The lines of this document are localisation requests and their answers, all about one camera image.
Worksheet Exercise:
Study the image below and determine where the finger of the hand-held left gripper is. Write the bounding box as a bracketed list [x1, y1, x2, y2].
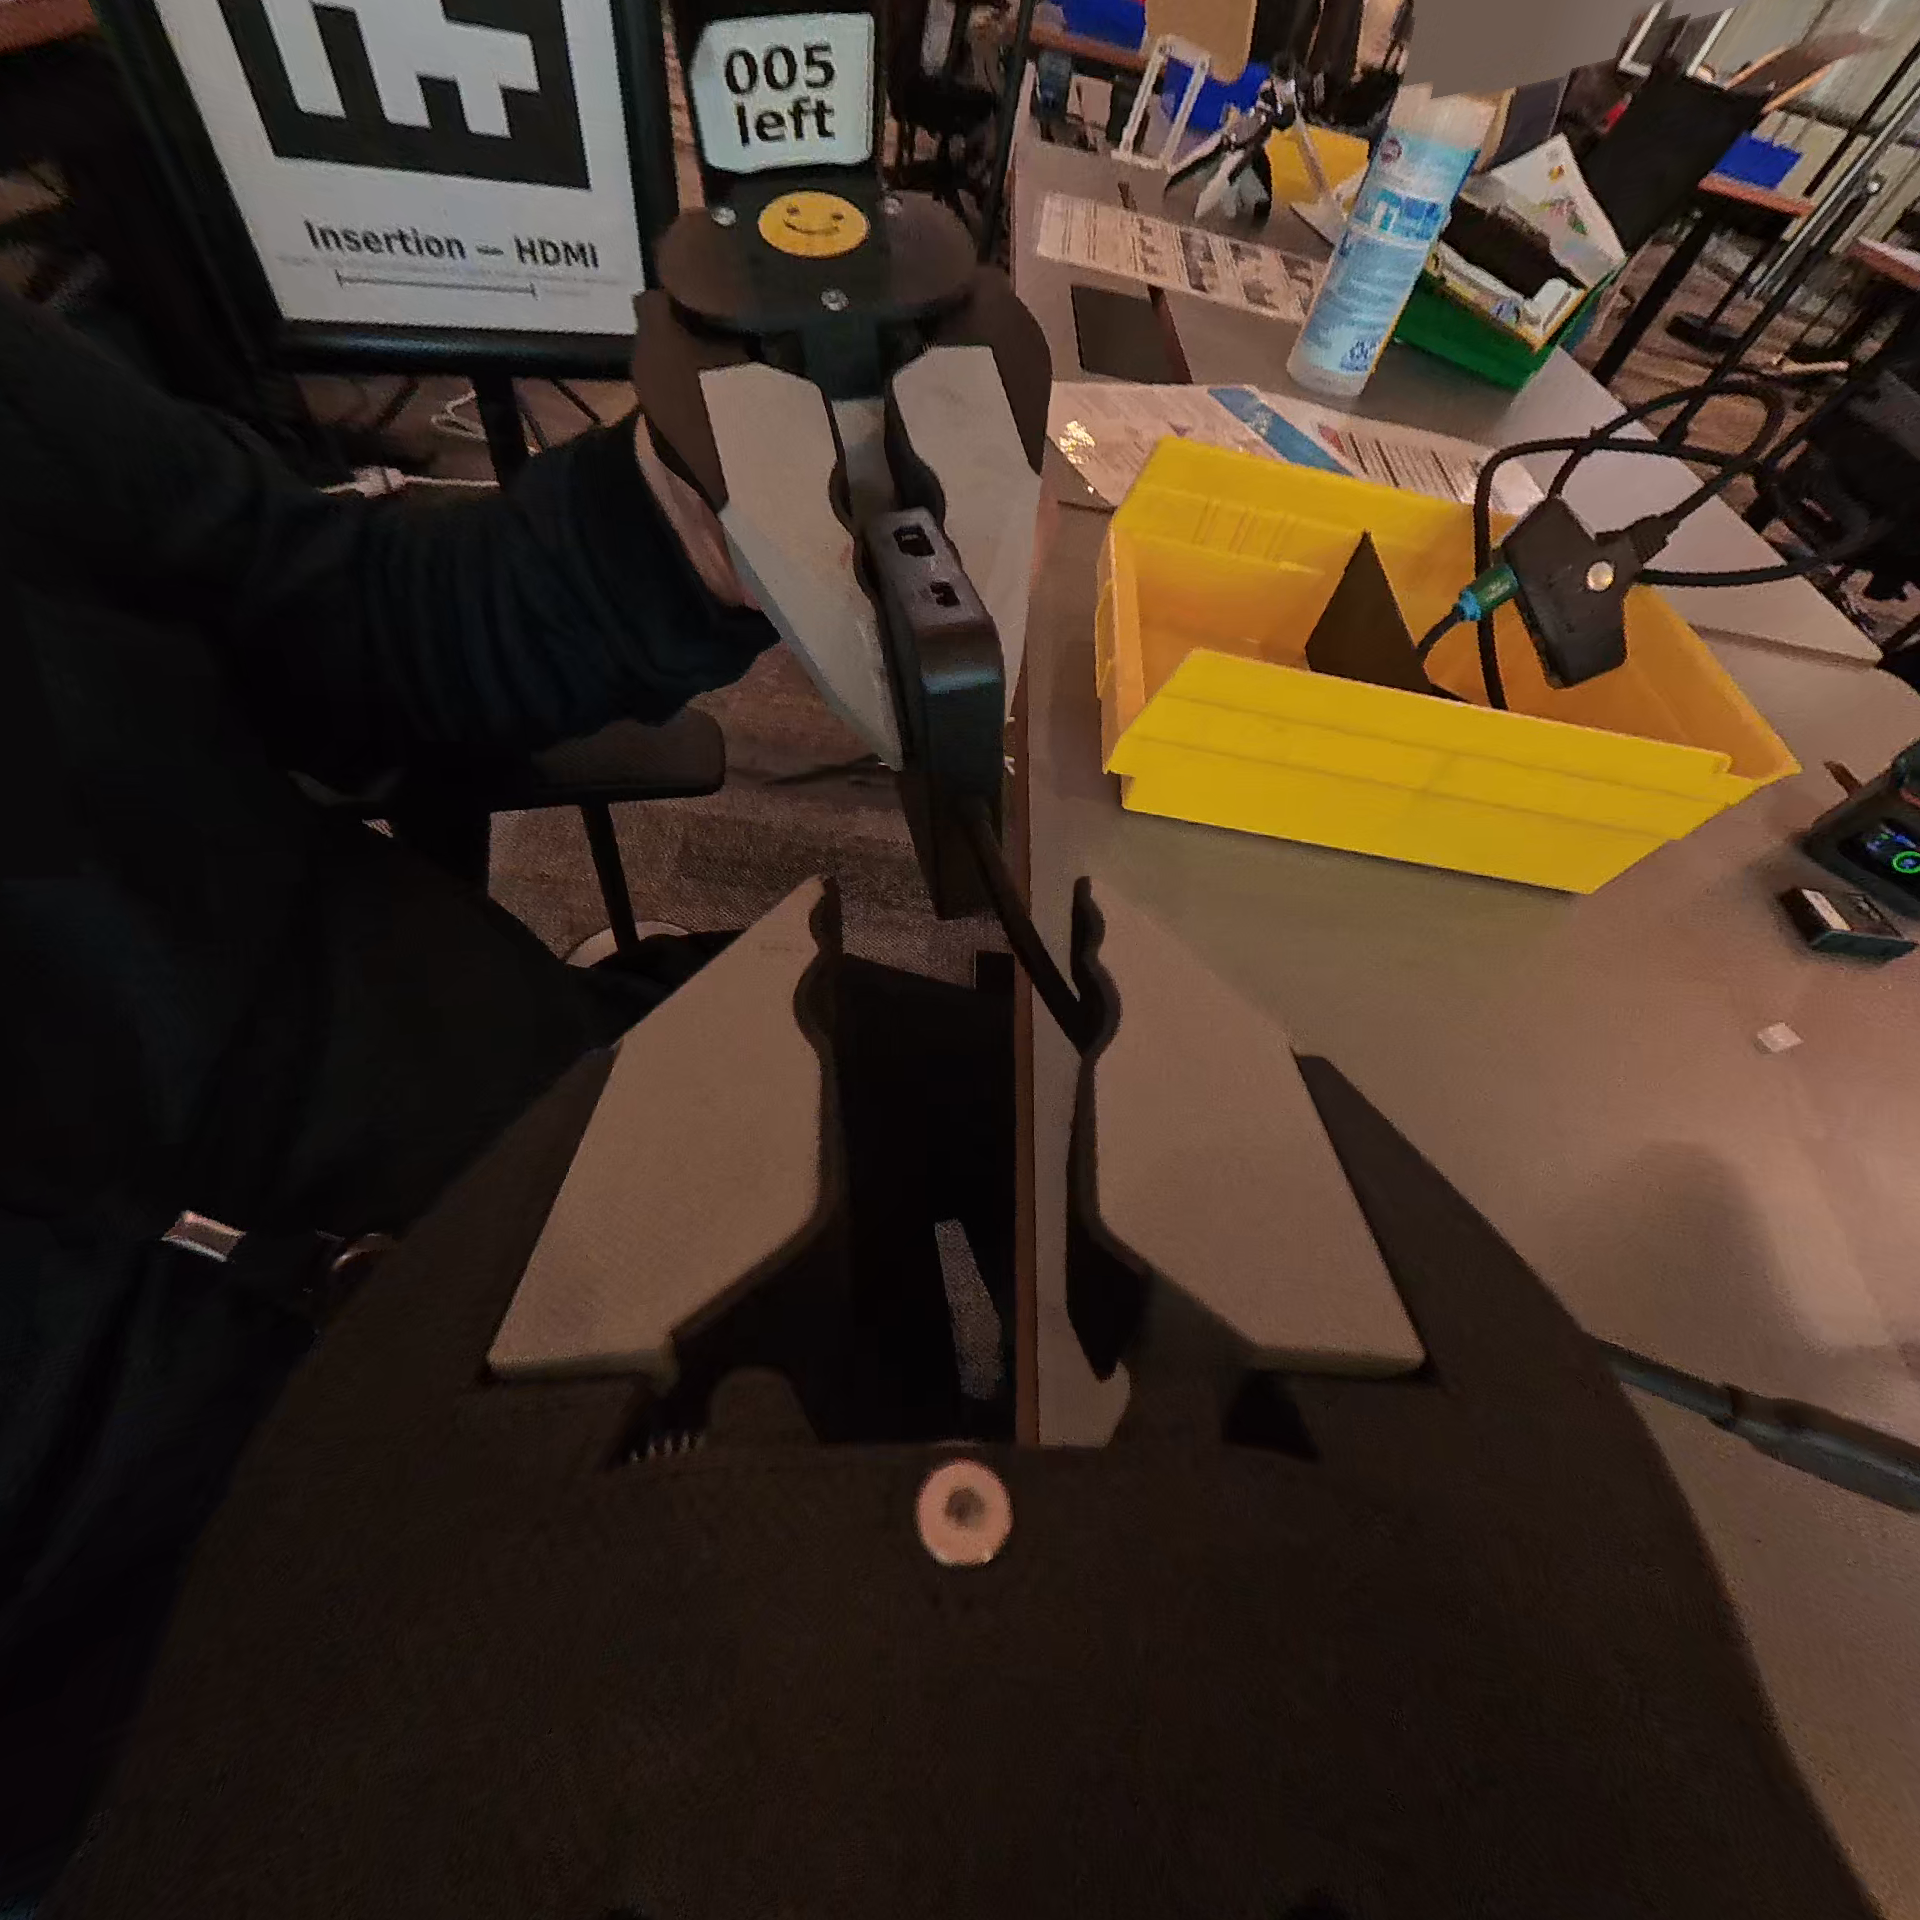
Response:
[883, 345, 1049, 752]
[696, 364, 910, 775]

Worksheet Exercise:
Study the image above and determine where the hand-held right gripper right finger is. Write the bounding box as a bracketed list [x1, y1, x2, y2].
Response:
[1069, 881, 1428, 1380]

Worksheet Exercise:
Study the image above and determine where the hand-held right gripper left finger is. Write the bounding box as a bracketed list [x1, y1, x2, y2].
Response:
[486, 876, 847, 1383]

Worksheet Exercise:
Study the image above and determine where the black hdmi port hub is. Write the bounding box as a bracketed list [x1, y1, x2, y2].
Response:
[863, 506, 1090, 1052]

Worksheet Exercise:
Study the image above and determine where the yellow plastic bin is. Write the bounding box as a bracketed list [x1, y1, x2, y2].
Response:
[1095, 435, 1803, 899]

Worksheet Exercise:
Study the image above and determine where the metal hdmi port hub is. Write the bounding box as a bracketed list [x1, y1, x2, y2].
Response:
[1477, 375, 1879, 709]

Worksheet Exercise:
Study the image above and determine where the person's left forearm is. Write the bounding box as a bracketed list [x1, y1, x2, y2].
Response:
[0, 293, 786, 783]

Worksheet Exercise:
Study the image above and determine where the printed sheet in plastic sleeve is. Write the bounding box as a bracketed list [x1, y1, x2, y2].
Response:
[1034, 193, 1330, 325]

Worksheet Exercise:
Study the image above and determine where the white black hand tool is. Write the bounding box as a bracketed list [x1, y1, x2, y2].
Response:
[1163, 82, 1323, 229]

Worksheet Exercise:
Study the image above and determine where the blue white wipes canister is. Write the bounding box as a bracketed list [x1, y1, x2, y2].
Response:
[1287, 90, 1503, 400]

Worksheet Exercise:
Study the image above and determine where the green plastic bin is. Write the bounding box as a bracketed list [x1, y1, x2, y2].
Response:
[1395, 134, 1630, 392]

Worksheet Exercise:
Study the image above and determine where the small black battery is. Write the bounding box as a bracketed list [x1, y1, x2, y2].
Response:
[1776, 885, 1920, 962]

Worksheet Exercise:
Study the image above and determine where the black charging case with display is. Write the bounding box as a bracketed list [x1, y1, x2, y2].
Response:
[1801, 756, 1920, 920]

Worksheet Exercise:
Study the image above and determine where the white wire stand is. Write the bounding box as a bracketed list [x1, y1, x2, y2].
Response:
[1116, 32, 1221, 161]

